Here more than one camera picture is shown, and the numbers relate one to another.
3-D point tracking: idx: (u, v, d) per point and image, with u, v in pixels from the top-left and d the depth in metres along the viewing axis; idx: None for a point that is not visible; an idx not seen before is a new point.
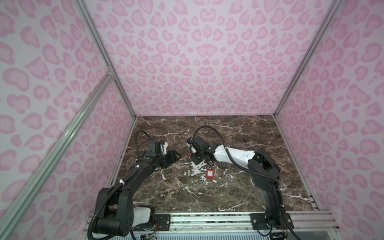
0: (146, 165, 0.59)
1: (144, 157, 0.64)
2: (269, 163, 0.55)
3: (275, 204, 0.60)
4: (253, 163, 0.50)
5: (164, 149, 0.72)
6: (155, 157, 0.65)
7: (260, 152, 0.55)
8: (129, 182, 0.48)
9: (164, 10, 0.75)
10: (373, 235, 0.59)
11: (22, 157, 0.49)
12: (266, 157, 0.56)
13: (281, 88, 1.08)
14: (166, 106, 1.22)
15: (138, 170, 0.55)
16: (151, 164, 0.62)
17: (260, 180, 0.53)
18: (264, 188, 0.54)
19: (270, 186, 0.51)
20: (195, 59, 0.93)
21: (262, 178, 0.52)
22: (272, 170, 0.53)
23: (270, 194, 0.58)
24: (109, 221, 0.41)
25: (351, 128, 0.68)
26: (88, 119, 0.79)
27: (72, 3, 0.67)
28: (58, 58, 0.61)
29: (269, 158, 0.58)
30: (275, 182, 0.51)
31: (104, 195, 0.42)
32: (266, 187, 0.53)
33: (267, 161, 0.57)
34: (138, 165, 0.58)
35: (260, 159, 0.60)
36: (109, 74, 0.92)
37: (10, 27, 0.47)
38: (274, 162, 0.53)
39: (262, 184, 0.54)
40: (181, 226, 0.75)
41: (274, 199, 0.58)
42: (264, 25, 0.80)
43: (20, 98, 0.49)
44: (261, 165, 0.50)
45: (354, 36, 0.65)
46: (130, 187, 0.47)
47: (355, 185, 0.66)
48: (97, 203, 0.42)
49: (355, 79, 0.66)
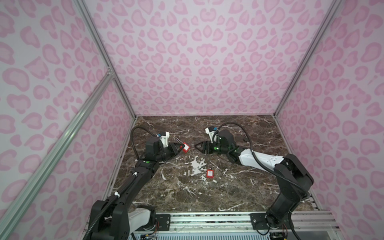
0: (144, 172, 0.56)
1: (143, 162, 0.61)
2: (300, 172, 0.50)
3: (283, 210, 0.59)
4: (282, 167, 0.47)
5: (164, 140, 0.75)
6: (154, 160, 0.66)
7: (290, 158, 0.51)
8: (125, 193, 0.46)
9: (164, 10, 0.75)
10: (373, 235, 0.59)
11: (22, 157, 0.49)
12: (297, 165, 0.51)
13: (281, 88, 1.08)
14: (166, 106, 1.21)
15: (136, 178, 0.53)
16: (151, 168, 0.60)
17: (287, 186, 0.48)
18: (286, 194, 0.50)
19: (297, 198, 0.47)
20: (195, 59, 0.93)
21: (290, 186, 0.47)
22: (304, 180, 0.47)
23: (289, 202, 0.54)
24: (104, 235, 0.40)
25: (351, 128, 0.68)
26: (88, 119, 0.79)
27: (72, 3, 0.67)
28: (58, 58, 0.61)
29: (299, 165, 0.50)
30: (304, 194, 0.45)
31: (97, 209, 0.41)
32: (291, 196, 0.48)
33: (298, 169, 0.52)
34: (136, 172, 0.55)
35: (287, 165, 0.47)
36: (109, 74, 0.92)
37: (10, 26, 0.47)
38: (306, 171, 0.48)
39: (287, 192, 0.49)
40: (181, 226, 0.75)
41: (288, 206, 0.56)
42: (264, 25, 0.80)
43: (20, 98, 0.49)
44: (288, 171, 0.46)
45: (354, 35, 0.65)
46: (125, 202, 0.44)
47: (355, 185, 0.66)
48: (91, 217, 0.41)
49: (355, 79, 0.66)
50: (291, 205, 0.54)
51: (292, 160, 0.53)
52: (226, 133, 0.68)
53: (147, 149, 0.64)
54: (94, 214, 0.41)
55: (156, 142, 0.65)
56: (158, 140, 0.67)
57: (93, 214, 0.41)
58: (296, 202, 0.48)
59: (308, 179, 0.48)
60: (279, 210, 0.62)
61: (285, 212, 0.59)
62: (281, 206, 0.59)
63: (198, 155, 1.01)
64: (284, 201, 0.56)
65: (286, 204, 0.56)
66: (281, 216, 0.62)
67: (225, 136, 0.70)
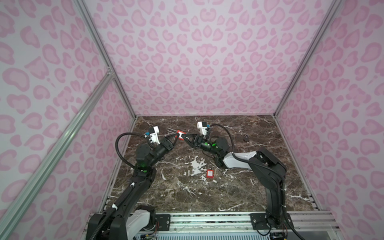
0: (142, 182, 0.56)
1: (140, 172, 0.60)
2: (272, 161, 0.58)
3: (277, 205, 0.61)
4: (254, 159, 0.53)
5: (156, 137, 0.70)
6: (150, 167, 0.64)
7: (261, 150, 0.57)
8: (122, 206, 0.45)
9: (164, 10, 0.75)
10: (373, 235, 0.59)
11: (22, 157, 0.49)
12: (267, 155, 0.58)
13: (281, 88, 1.08)
14: (166, 106, 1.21)
15: (133, 188, 0.52)
16: (148, 177, 0.59)
17: (263, 175, 0.53)
18: (268, 187, 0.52)
19: (274, 185, 0.51)
20: (195, 59, 0.93)
21: (265, 176, 0.52)
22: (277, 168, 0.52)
23: (273, 194, 0.58)
24: None
25: (351, 128, 0.68)
26: (88, 119, 0.78)
27: (72, 3, 0.67)
28: (58, 58, 0.61)
29: (270, 155, 0.54)
30: (280, 181, 0.51)
31: (95, 223, 0.40)
32: (269, 184, 0.53)
33: (270, 159, 0.58)
34: (134, 182, 0.55)
35: (261, 157, 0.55)
36: (109, 74, 0.92)
37: (10, 27, 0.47)
38: (277, 160, 0.54)
39: (265, 182, 0.54)
40: (181, 226, 0.75)
41: (276, 198, 0.58)
42: (263, 25, 0.80)
43: (20, 98, 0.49)
44: (258, 161, 0.52)
45: (354, 36, 0.65)
46: (123, 214, 0.44)
47: (355, 185, 0.66)
48: (88, 231, 0.40)
49: (355, 79, 0.66)
50: (276, 195, 0.57)
51: (265, 153, 0.58)
52: (225, 145, 0.67)
53: (140, 162, 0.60)
54: (92, 228, 0.40)
55: (147, 154, 0.57)
56: (149, 150, 0.59)
57: (90, 228, 0.40)
58: (275, 190, 0.55)
59: (280, 167, 0.53)
60: (273, 207, 0.63)
61: (278, 207, 0.61)
62: (273, 201, 0.61)
63: (198, 155, 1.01)
64: (272, 195, 0.59)
65: (275, 197, 0.59)
66: (277, 213, 0.63)
67: (222, 148, 0.70)
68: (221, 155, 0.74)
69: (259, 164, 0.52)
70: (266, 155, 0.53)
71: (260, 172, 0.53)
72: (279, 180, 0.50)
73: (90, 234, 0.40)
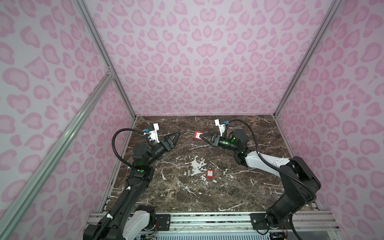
0: (139, 185, 0.53)
1: (137, 171, 0.58)
2: (306, 175, 0.50)
3: (285, 211, 0.59)
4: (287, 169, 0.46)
5: (155, 135, 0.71)
6: (148, 167, 0.61)
7: (296, 160, 0.51)
8: (118, 214, 0.44)
9: (164, 10, 0.75)
10: (373, 235, 0.59)
11: (22, 157, 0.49)
12: (303, 168, 0.51)
13: (281, 88, 1.08)
14: (166, 106, 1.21)
15: (129, 193, 0.50)
16: (145, 177, 0.56)
17: (292, 187, 0.47)
18: (291, 197, 0.50)
19: (302, 200, 0.46)
20: (195, 59, 0.93)
21: (295, 188, 0.46)
22: (310, 183, 0.47)
23: (292, 204, 0.54)
24: None
25: (351, 128, 0.68)
26: (88, 119, 0.79)
27: (71, 3, 0.67)
28: (58, 58, 0.61)
29: (305, 168, 0.50)
30: (310, 198, 0.45)
31: (90, 235, 0.39)
32: (296, 198, 0.48)
33: (304, 172, 0.51)
34: (130, 186, 0.52)
35: (293, 167, 0.47)
36: (109, 74, 0.92)
37: (10, 27, 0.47)
38: (312, 174, 0.47)
39: (292, 194, 0.49)
40: (181, 226, 0.75)
41: (290, 207, 0.55)
42: (264, 25, 0.80)
43: (20, 98, 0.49)
44: (293, 172, 0.46)
45: (354, 36, 0.65)
46: (119, 224, 0.42)
47: (355, 185, 0.66)
48: None
49: (355, 79, 0.66)
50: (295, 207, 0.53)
51: (299, 164, 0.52)
52: (242, 135, 0.64)
53: (137, 160, 0.55)
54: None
55: (144, 152, 0.55)
56: (147, 149, 0.56)
57: None
58: (299, 204, 0.48)
59: (314, 182, 0.47)
60: (280, 210, 0.61)
61: (286, 213, 0.59)
62: (283, 207, 0.59)
63: (198, 155, 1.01)
64: (287, 203, 0.56)
65: (289, 206, 0.55)
66: (282, 216, 0.62)
67: (240, 139, 0.66)
68: (241, 149, 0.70)
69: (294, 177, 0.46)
70: (301, 167, 0.51)
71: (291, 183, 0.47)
72: (310, 197, 0.45)
73: None
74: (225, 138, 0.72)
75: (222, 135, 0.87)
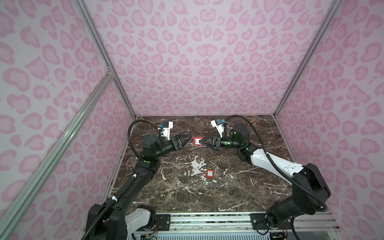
0: (144, 173, 0.55)
1: (143, 162, 0.59)
2: (318, 183, 0.47)
3: (288, 213, 0.58)
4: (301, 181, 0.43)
5: (167, 132, 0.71)
6: (155, 160, 0.61)
7: (310, 168, 0.47)
8: (122, 198, 0.45)
9: (164, 10, 0.75)
10: (373, 235, 0.59)
11: (22, 157, 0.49)
12: (316, 175, 0.47)
13: (281, 88, 1.08)
14: (166, 106, 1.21)
15: (135, 180, 0.51)
16: (151, 168, 0.58)
17: (301, 197, 0.45)
18: (298, 202, 0.48)
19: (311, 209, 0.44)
20: (195, 59, 0.93)
21: (307, 198, 0.44)
22: (321, 193, 0.44)
23: (298, 208, 0.52)
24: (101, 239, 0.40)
25: (351, 128, 0.68)
26: (88, 119, 0.78)
27: (71, 3, 0.67)
28: (58, 58, 0.61)
29: (319, 177, 0.47)
30: (319, 207, 0.43)
31: (94, 214, 0.40)
32: (304, 205, 0.46)
33: (316, 180, 0.48)
34: (135, 174, 0.53)
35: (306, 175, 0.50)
36: (109, 74, 0.92)
37: (10, 27, 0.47)
38: (324, 184, 0.45)
39: (300, 201, 0.47)
40: (181, 226, 0.75)
41: (292, 210, 0.55)
42: (263, 25, 0.80)
43: (20, 98, 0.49)
44: (307, 183, 0.43)
45: (354, 36, 0.65)
46: (123, 207, 0.43)
47: (355, 185, 0.66)
48: (88, 222, 0.40)
49: (355, 79, 0.66)
50: (299, 212, 0.52)
51: (312, 170, 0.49)
52: (243, 130, 0.62)
53: (146, 150, 0.58)
54: (92, 218, 0.40)
55: (153, 142, 0.58)
56: (156, 139, 0.59)
57: (90, 218, 0.40)
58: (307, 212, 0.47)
59: (325, 192, 0.45)
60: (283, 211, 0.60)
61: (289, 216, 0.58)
62: (287, 210, 0.58)
63: (198, 155, 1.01)
64: (292, 207, 0.55)
65: (294, 210, 0.54)
66: (283, 217, 0.61)
67: (241, 132, 0.63)
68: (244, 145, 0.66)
69: (311, 192, 0.43)
70: (315, 176, 0.48)
71: (305, 196, 0.44)
72: (319, 206, 0.43)
73: (89, 224, 0.40)
74: (226, 139, 0.68)
75: (222, 137, 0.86)
